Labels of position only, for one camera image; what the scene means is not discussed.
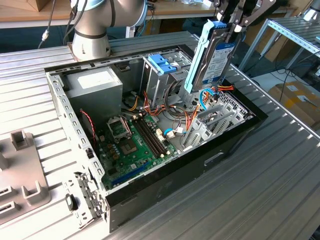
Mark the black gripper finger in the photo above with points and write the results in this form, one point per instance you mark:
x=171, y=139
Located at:
x=226, y=11
x=243, y=15

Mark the hard disk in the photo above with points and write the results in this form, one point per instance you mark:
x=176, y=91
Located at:
x=215, y=65

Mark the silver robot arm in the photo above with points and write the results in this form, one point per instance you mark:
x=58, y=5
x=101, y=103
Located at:
x=87, y=37

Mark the grey metal disk bay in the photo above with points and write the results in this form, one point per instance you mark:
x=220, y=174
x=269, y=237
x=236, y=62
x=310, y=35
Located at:
x=200, y=132

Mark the long wooden desk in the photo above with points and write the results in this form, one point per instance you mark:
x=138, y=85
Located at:
x=180, y=10

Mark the blue plastic bay latch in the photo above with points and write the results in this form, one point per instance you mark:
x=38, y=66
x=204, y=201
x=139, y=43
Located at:
x=160, y=63

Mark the grey metal drive cage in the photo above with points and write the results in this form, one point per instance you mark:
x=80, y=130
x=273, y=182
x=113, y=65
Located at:
x=160, y=85

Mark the large cardboard box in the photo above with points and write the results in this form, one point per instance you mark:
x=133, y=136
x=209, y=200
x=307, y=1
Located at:
x=295, y=107

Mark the black RAM slot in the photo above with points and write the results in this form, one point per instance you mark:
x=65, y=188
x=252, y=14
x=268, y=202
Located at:
x=153, y=136
x=146, y=138

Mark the thin metal locking lever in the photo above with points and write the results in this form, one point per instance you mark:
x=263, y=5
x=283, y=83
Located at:
x=126, y=126

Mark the grey power supply unit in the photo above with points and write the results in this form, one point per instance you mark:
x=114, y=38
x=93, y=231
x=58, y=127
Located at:
x=95, y=100

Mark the green motherboard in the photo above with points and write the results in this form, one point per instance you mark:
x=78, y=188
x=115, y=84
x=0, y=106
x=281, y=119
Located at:
x=140, y=160

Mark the black open PC case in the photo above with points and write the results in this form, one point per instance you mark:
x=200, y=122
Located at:
x=175, y=180

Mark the brown box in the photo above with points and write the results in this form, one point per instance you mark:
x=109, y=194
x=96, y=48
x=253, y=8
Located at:
x=41, y=5

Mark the blue expansion slot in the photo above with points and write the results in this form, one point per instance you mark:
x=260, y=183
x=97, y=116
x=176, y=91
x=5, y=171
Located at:
x=130, y=175

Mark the black case rear latch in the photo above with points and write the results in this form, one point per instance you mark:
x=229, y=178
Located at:
x=71, y=202

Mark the grey parts rack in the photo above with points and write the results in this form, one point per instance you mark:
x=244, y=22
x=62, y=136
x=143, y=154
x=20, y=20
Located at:
x=22, y=162

